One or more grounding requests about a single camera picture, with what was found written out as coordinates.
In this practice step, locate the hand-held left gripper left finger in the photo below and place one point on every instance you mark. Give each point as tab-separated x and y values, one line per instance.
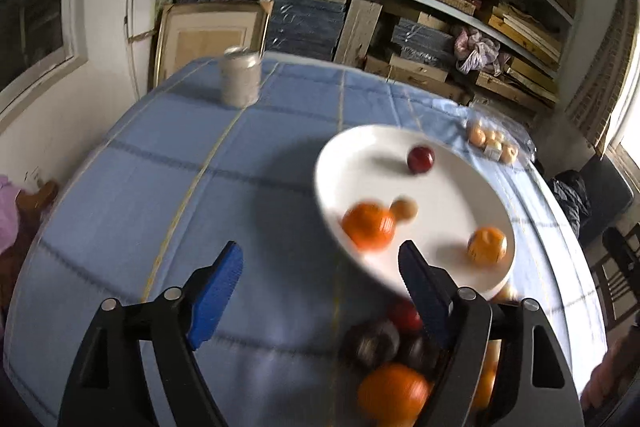
215	302

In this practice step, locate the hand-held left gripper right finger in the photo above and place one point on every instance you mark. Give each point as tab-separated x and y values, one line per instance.
425	297

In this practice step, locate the red tomato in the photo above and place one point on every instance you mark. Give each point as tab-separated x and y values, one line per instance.
405	318

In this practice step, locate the white oval plate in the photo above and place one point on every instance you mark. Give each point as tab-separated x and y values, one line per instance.
450	202

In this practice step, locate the small orange tangerine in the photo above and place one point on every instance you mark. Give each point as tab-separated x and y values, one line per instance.
485	387

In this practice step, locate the person's right hand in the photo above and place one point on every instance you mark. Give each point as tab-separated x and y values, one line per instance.
605	382

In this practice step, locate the yellow-orange tangerine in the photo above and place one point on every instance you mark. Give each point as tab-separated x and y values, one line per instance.
487	246

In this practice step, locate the pale peach fruit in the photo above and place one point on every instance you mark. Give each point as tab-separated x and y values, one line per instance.
506	293

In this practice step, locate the small tan fruit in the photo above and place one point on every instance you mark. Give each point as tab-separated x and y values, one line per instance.
404	209

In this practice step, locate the blue checked tablecloth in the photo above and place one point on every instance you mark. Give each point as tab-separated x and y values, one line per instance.
175	187

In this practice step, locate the dark red apple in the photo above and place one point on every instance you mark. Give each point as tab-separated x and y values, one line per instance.
420	160

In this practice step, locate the clear plastic pastry pack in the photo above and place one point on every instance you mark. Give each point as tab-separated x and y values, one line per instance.
492	142

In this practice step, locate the dark jacket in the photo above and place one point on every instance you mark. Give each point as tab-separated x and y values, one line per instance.
570	202

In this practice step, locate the dark wooden chair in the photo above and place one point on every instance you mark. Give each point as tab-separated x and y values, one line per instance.
620	262

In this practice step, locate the brown wooden chair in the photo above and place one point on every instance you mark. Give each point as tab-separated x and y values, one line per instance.
37	202

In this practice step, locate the dark padded chair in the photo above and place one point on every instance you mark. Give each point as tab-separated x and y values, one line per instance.
607	197

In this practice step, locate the silver drink can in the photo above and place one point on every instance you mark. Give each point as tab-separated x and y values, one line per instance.
240	79

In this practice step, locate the pink cloth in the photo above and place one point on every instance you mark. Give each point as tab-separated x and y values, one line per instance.
7	212

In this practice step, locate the pink plastic bag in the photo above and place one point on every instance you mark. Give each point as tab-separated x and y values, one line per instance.
477	49

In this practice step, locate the bright side window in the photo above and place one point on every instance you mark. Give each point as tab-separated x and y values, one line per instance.
627	107

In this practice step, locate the stack of yellow wooden boxes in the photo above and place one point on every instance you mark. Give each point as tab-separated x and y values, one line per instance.
525	37

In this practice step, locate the stack of blue wrapped boxes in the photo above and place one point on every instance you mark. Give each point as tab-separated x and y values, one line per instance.
305	27

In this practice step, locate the white window frame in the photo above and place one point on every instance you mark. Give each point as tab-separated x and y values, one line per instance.
70	7

